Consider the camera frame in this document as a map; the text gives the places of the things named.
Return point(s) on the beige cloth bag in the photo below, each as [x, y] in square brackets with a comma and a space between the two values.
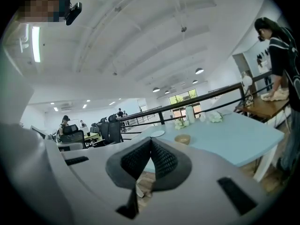
[276, 95]

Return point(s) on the dark wooden side table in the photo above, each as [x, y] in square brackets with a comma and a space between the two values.
[264, 107]

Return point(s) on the pale green thermos bottle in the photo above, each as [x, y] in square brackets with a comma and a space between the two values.
[190, 115]

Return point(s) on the large white flower bouquet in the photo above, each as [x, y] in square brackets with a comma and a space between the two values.
[181, 124]

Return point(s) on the long ceiling light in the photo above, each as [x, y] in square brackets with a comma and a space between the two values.
[35, 43]

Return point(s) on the white mug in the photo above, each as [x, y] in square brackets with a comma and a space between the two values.
[203, 117]

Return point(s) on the white ceramic plate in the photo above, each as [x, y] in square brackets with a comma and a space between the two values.
[158, 133]

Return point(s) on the tan bowl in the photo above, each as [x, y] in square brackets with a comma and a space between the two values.
[182, 139]

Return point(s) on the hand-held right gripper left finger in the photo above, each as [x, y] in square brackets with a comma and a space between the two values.
[93, 163]

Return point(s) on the dome pendant lamp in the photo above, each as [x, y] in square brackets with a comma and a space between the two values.
[156, 90]
[167, 92]
[199, 71]
[195, 81]

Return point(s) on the person's head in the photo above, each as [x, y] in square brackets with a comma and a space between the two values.
[39, 6]

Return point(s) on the black head camera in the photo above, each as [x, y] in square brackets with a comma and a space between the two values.
[73, 14]

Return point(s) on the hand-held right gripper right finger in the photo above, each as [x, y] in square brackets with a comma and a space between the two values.
[206, 172]

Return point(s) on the lime green desk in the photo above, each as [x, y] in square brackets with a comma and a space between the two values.
[95, 137]

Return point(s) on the light blue table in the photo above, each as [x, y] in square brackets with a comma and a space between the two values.
[222, 137]

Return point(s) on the white globe lamp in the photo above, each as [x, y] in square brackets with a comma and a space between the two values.
[246, 81]

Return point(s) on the small white flower bouquet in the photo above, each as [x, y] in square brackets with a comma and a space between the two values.
[215, 117]

